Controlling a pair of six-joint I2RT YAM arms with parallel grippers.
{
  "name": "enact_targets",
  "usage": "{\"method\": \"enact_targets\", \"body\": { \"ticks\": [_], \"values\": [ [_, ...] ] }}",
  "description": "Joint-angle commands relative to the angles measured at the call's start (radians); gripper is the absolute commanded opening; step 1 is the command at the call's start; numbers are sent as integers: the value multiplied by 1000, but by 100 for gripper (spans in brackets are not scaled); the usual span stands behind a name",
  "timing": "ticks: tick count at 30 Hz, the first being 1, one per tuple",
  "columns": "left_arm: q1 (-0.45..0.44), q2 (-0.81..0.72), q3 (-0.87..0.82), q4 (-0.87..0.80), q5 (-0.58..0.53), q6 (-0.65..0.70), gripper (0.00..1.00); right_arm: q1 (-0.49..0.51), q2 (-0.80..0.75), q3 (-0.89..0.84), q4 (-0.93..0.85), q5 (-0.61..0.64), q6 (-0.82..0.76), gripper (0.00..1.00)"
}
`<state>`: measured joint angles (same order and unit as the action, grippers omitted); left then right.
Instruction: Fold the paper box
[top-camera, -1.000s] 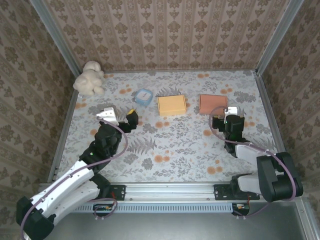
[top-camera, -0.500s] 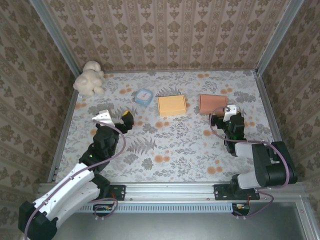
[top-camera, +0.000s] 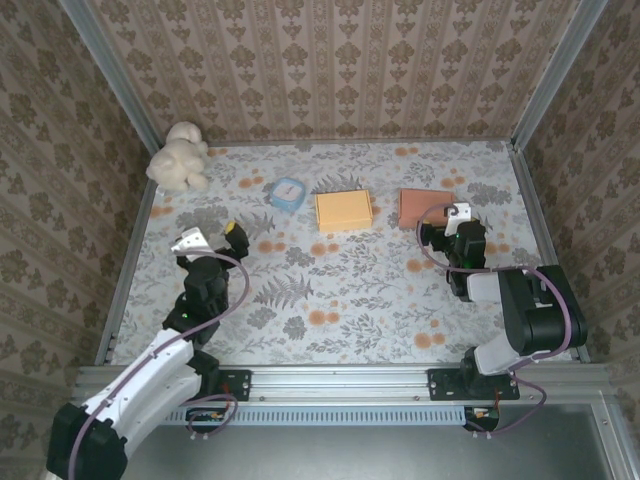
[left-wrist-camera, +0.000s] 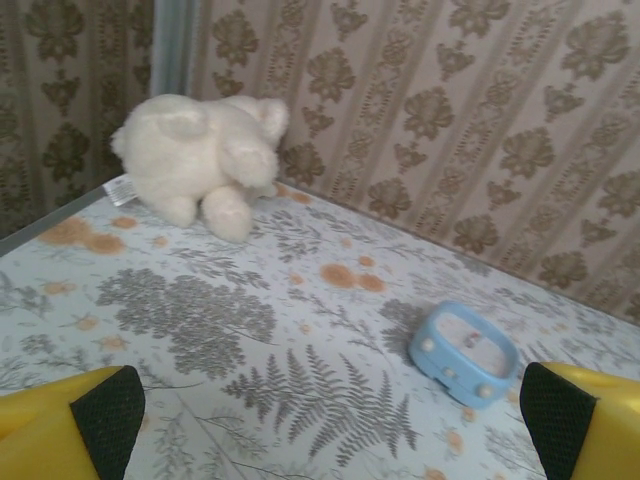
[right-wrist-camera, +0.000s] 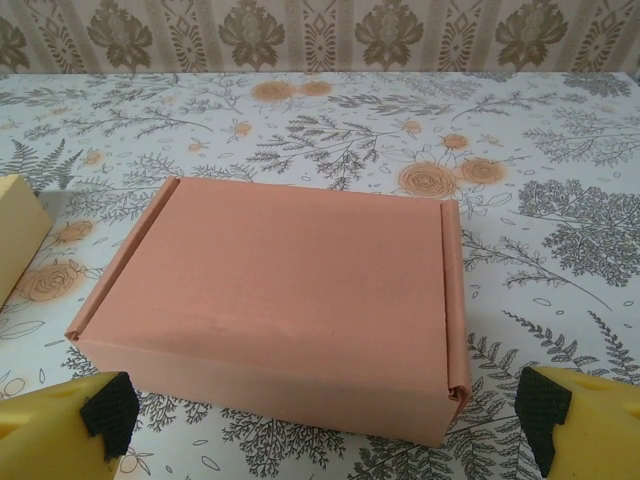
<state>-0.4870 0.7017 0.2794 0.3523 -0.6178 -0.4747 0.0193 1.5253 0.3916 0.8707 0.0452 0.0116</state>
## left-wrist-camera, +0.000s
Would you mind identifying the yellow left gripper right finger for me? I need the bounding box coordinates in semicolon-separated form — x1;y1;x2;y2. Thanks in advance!
519;360;640;480

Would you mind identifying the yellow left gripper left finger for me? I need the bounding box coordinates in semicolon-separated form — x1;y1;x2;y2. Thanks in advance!
0;364;146;480

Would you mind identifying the light blue alarm clock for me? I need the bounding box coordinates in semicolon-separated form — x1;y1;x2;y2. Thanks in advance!
407;299;519;411

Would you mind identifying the white plush toy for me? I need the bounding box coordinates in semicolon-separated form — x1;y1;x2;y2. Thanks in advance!
102;94;291;245

